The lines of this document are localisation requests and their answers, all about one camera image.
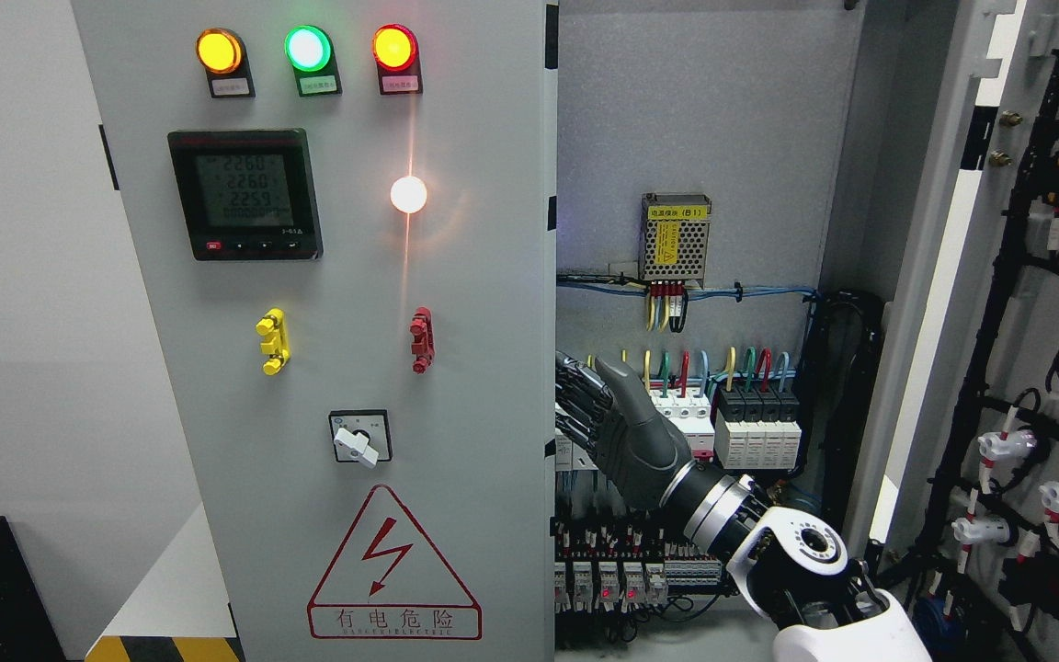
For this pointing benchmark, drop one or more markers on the yellow terminal post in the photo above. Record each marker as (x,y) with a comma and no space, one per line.
(274,340)

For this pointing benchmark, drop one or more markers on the black grey surge protector block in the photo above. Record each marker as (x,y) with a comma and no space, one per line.
(757,430)

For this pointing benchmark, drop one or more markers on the red triangle warning sticker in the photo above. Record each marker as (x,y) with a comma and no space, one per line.
(389,580)

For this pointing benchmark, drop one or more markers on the grey cabinet door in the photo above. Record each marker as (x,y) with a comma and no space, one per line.
(953,117)
(468,434)

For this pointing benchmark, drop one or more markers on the lower relay terminal row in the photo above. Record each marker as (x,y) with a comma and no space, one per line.
(628,563)

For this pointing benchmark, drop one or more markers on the white glowing indicator lamp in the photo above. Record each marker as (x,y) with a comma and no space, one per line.
(409,194)

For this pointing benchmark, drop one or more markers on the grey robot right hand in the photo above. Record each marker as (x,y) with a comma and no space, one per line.
(607,411)

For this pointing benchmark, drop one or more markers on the red terminal post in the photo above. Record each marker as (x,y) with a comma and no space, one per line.
(422,348)

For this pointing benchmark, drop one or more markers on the black digital power meter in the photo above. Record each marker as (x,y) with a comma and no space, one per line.
(247,195)

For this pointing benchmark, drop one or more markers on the metal mesh power supply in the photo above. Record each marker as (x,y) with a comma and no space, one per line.
(675,236)

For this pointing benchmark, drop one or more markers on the yellow indicator lamp left door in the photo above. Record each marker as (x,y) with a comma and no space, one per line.
(223,57)

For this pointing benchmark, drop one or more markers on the red indicator lamp left door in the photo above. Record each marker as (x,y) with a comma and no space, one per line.
(396,53)

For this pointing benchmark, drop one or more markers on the green indicator lamp left door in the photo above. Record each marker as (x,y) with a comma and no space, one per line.
(312,57)

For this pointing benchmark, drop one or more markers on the white socket breaker row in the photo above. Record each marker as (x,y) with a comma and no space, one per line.
(691,413)

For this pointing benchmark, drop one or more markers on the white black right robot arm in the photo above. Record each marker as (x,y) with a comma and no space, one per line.
(792,567)

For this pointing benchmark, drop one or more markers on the white rotary selector switch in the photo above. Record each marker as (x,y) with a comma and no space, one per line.
(361,436)

